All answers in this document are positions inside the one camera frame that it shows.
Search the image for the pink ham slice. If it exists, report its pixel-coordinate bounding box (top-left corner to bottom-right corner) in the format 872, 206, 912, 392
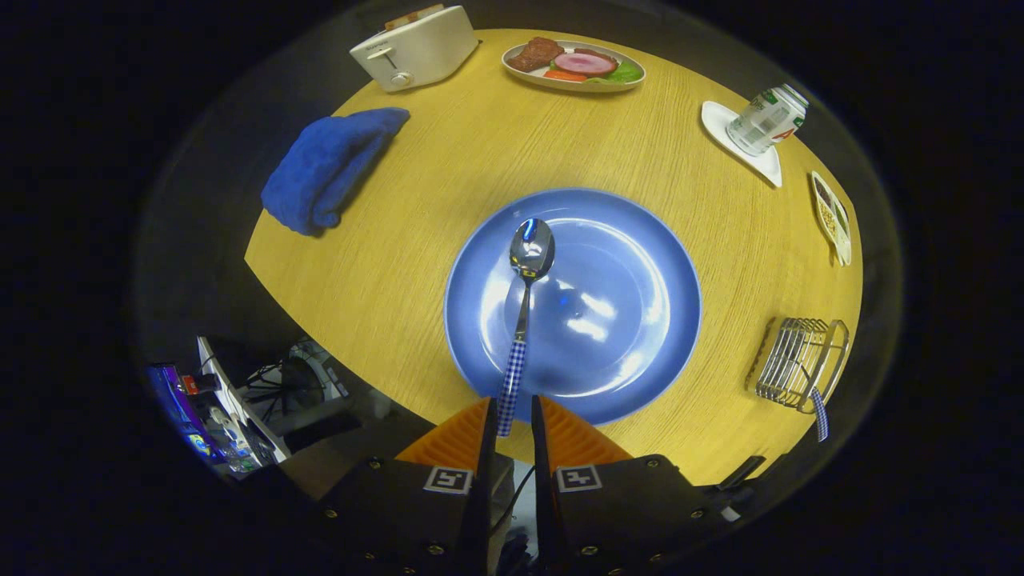
554, 50, 618, 78

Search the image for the white square coaster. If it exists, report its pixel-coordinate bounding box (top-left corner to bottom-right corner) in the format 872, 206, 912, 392
701, 100, 783, 189

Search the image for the checkered handle spoon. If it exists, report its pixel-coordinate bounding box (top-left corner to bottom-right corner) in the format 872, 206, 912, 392
496, 218, 556, 438

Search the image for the green lettuce leaf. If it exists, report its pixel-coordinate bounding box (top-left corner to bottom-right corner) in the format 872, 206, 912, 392
596, 60, 644, 85

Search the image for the blue round plate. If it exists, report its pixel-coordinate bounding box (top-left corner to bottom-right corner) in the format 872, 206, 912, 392
444, 188, 703, 426

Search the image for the toasted bread slice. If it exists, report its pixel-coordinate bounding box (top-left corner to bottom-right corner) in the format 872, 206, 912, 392
384, 3, 446, 31

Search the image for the blue folded cloth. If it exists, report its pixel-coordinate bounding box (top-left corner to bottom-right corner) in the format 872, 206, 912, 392
260, 107, 411, 237

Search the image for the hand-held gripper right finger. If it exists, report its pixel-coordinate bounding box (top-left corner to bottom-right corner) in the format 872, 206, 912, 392
530, 394, 721, 576

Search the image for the metal wire basket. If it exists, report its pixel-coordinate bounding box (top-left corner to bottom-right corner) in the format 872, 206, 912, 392
744, 317, 850, 415

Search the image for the white divided dish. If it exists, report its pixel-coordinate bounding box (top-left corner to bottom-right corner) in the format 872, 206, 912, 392
810, 170, 854, 266

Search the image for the grey oval food plate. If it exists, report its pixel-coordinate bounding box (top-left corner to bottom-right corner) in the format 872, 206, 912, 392
501, 38, 646, 93

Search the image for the white toaster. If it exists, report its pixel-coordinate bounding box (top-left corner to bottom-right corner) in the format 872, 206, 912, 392
349, 4, 481, 93

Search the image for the white drink bottle green cap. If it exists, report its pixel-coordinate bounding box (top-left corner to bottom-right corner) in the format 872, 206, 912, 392
726, 83, 810, 157

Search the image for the brown meat slice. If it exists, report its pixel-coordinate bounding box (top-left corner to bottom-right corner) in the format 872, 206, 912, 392
508, 38, 566, 74

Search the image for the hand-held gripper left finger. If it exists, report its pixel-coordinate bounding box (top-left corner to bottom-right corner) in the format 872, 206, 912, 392
316, 396, 498, 576

